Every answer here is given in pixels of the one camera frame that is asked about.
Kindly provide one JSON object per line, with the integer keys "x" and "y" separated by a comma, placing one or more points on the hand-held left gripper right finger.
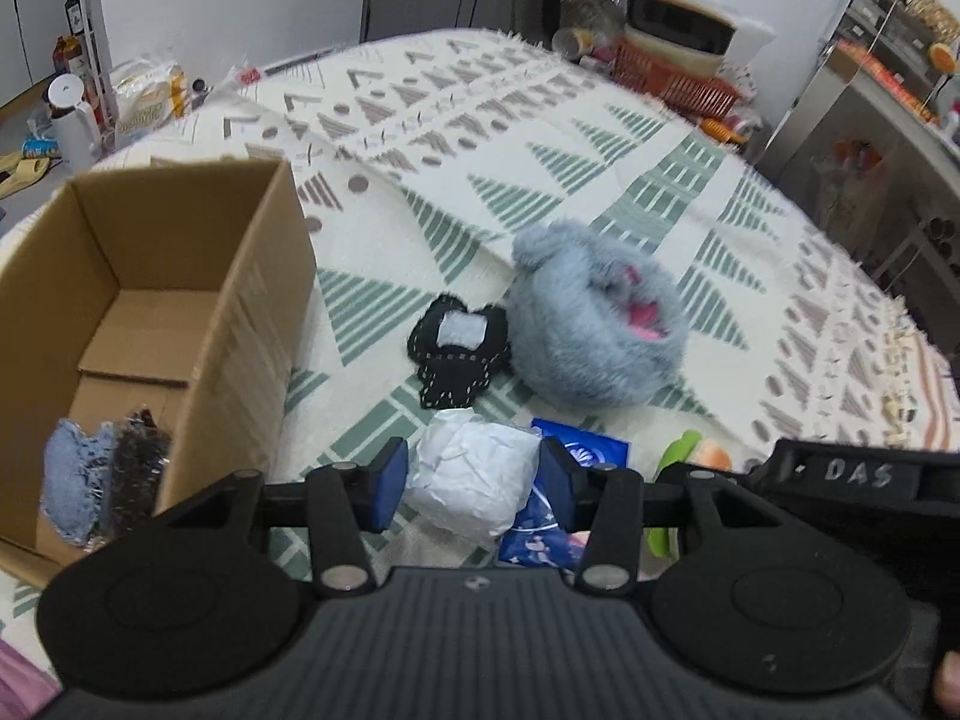
{"x": 556, "y": 486}

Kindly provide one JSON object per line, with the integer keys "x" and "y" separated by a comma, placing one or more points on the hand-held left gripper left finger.
{"x": 391, "y": 486}

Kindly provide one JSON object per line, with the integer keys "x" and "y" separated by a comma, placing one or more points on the brown cardboard box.
{"x": 191, "y": 330}

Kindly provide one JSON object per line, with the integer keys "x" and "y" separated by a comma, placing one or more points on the person's right hand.
{"x": 948, "y": 684}

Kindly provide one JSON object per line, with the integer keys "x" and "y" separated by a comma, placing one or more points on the blue printed packet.
{"x": 544, "y": 532}

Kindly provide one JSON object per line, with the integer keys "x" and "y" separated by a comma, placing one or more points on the green and orange plush toy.
{"x": 694, "y": 457}

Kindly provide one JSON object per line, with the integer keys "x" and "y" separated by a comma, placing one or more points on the grey fluffy plush toy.
{"x": 592, "y": 319}

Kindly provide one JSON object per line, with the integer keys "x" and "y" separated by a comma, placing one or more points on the dark glittery cloth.
{"x": 135, "y": 476}

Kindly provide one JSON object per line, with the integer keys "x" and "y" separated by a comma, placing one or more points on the blue-grey knitted sock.
{"x": 75, "y": 476}

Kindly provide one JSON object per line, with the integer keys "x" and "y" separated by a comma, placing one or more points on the green patterned printed blanket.
{"x": 570, "y": 165}

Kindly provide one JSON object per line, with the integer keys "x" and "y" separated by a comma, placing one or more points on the stainless steel cabinet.
{"x": 847, "y": 142}

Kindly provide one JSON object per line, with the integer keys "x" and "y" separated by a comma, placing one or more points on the pink cloth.
{"x": 22, "y": 682}

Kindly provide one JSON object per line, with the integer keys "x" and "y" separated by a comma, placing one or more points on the orange plastic basket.
{"x": 675, "y": 82}

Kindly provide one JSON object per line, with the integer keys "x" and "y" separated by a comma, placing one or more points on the clear snack bag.
{"x": 146, "y": 97}

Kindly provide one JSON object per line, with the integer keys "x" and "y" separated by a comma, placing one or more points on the black and white cooker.
{"x": 679, "y": 30}

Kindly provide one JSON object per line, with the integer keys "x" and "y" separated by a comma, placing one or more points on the clear plastic jar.
{"x": 592, "y": 9}

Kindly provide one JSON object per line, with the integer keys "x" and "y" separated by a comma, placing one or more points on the yellow slippers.
{"x": 22, "y": 171}

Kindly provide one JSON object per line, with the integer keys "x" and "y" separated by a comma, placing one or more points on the white kettle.
{"x": 71, "y": 120}

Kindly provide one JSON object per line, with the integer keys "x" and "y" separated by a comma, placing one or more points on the metal shelf rack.
{"x": 896, "y": 22}

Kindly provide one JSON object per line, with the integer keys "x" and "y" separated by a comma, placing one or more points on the white wall cabinet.
{"x": 37, "y": 7}

